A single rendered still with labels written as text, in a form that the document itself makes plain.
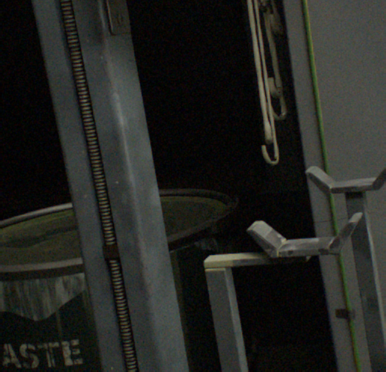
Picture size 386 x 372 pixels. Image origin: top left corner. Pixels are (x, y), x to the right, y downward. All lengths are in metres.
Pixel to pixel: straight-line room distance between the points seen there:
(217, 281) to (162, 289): 0.14
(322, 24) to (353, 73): 0.07
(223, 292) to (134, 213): 0.13
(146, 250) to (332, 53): 0.51
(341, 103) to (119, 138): 0.51
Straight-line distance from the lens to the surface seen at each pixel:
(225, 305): 0.75
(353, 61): 1.28
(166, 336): 0.88
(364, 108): 1.28
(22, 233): 2.17
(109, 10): 0.83
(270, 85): 1.36
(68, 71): 0.84
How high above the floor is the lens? 1.28
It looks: 10 degrees down
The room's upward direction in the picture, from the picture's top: 9 degrees counter-clockwise
